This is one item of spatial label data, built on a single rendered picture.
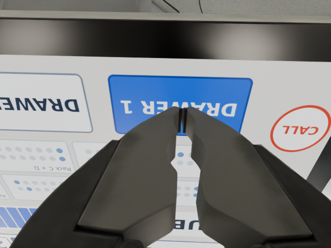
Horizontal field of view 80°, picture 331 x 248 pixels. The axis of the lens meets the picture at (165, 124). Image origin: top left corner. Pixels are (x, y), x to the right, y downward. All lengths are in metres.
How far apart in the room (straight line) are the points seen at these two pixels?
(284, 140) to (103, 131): 0.14
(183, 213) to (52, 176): 0.13
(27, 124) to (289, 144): 0.20
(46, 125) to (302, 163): 0.20
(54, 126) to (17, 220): 0.15
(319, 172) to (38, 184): 0.25
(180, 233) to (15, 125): 0.19
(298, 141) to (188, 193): 0.10
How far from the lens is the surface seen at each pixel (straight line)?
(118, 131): 0.15
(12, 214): 0.29
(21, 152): 0.20
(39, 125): 0.18
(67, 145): 0.18
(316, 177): 0.22
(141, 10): 0.28
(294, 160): 0.19
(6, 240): 0.34
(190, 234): 0.26
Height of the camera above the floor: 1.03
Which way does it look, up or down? 8 degrees down
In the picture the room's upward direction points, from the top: 178 degrees counter-clockwise
